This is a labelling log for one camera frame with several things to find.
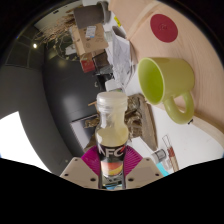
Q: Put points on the grey plant saucer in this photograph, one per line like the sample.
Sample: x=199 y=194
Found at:
x=105 y=11

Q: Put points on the red box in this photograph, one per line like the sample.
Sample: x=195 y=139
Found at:
x=88 y=64

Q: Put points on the black wall screen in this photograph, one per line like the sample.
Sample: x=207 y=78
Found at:
x=81 y=133

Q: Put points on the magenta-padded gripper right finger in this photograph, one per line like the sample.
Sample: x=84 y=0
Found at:
x=145 y=171

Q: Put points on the yellow-green ceramic mug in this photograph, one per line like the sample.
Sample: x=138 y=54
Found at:
x=166 y=80

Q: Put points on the flat round red coaster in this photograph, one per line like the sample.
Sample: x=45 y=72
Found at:
x=163 y=28

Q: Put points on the round ceiling spotlight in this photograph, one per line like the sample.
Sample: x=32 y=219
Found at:
x=34 y=45

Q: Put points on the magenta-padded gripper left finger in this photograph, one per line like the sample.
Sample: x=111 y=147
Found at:
x=78 y=171

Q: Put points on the brown cardboard box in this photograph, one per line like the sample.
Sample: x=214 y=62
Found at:
x=88 y=41

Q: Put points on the yellow sticky note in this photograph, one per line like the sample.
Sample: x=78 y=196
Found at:
x=117 y=21

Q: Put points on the white spray bottle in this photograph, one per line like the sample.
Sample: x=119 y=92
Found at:
x=113 y=85

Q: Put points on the clear drink bottle white cap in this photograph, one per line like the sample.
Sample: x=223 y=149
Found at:
x=111 y=133

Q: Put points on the long ceiling light strip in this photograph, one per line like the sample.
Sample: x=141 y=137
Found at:
x=16 y=140

